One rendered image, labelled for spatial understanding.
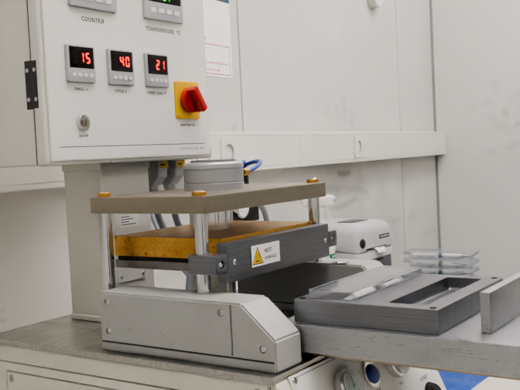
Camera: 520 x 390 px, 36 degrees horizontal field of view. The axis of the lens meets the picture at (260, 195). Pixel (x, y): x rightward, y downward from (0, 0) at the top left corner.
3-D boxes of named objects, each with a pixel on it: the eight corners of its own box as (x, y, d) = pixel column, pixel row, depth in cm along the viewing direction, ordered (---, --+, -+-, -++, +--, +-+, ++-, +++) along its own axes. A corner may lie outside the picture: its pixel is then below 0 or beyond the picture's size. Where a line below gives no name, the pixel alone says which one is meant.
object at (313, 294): (354, 314, 82) (352, 292, 82) (307, 310, 86) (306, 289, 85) (423, 285, 98) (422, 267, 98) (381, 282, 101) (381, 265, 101)
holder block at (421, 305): (294, 321, 86) (292, 298, 86) (376, 290, 102) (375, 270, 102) (439, 335, 76) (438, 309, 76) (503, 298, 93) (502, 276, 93)
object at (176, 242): (115, 267, 100) (111, 192, 100) (220, 245, 118) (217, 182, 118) (224, 273, 90) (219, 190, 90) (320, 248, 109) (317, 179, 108)
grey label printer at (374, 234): (281, 287, 211) (278, 224, 210) (319, 275, 227) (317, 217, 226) (363, 292, 197) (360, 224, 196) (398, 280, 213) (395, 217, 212)
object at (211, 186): (59, 268, 101) (53, 167, 101) (208, 240, 127) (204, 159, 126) (208, 278, 88) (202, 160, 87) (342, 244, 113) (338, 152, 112)
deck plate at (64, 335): (-16, 342, 105) (-16, 334, 105) (159, 295, 134) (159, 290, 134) (272, 385, 79) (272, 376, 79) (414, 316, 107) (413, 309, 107)
